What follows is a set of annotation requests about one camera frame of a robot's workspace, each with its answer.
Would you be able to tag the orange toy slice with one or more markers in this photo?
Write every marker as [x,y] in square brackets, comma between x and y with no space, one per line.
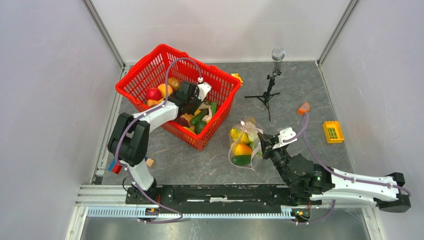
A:
[304,108]

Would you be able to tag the blue toy block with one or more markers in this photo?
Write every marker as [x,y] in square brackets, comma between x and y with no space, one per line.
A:
[111,166]

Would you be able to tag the red toy apple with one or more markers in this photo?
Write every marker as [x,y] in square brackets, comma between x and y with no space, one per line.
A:
[153,93]

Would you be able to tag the yellow toy crate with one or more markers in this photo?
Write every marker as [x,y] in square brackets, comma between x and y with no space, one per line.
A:
[333,132]

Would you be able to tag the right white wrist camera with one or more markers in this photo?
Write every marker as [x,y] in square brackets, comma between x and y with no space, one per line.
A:
[285,137]

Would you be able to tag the black mini tripod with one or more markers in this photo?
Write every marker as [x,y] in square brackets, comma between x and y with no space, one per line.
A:
[267,95]

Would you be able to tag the yellow toy banana bunch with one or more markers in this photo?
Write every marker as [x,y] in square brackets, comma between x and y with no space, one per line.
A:
[238,135]

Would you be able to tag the red plastic shopping basket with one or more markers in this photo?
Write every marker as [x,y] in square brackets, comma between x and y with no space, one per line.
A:
[167,62]

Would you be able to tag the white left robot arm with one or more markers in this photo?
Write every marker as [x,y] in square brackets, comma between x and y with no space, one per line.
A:
[130,136]

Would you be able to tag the clear zip top bag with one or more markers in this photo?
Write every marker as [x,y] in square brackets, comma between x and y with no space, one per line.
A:
[251,127]

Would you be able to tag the orange yellow toy mango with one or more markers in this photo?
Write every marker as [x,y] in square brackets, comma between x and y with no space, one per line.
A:
[240,149]

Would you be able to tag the red toy block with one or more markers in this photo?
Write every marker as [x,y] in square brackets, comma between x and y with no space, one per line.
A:
[117,169]

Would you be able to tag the yellow green toy block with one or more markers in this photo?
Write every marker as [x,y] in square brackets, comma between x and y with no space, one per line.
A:
[237,76]

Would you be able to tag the brown toy potato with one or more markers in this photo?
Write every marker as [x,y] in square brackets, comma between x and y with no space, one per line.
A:
[174,83]

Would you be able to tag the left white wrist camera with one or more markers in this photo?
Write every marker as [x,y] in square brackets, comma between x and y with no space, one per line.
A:
[203,88]

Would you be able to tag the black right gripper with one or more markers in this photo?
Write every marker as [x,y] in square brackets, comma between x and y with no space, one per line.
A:
[267,142]

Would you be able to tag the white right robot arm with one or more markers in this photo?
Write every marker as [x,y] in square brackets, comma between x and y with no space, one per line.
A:
[308,181]

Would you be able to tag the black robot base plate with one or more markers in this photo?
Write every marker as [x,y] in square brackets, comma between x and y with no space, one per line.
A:
[226,198]

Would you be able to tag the dark green toy cucumber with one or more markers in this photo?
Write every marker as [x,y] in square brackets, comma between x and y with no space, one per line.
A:
[241,160]

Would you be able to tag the grey microphone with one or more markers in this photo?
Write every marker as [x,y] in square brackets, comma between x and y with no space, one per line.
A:
[277,56]

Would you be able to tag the peach toy fruit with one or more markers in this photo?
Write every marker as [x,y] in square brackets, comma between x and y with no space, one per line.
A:
[165,89]

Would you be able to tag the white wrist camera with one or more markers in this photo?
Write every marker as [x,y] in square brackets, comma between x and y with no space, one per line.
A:
[285,137]
[203,88]

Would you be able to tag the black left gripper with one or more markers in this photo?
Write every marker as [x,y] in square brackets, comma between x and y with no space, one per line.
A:
[198,102]

